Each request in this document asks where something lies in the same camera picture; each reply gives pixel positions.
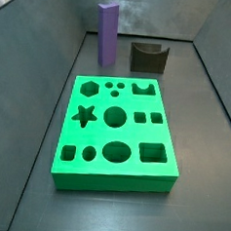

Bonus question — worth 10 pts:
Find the green shape sorting board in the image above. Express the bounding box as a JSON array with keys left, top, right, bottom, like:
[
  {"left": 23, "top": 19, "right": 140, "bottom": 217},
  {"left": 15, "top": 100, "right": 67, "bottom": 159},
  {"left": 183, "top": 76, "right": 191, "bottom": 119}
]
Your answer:
[{"left": 51, "top": 76, "right": 179, "bottom": 192}]

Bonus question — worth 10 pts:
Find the black curved holder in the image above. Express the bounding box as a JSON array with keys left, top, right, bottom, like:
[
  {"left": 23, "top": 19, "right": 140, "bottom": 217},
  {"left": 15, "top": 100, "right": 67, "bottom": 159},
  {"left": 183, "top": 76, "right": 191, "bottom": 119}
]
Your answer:
[{"left": 130, "top": 43, "right": 170, "bottom": 74}]

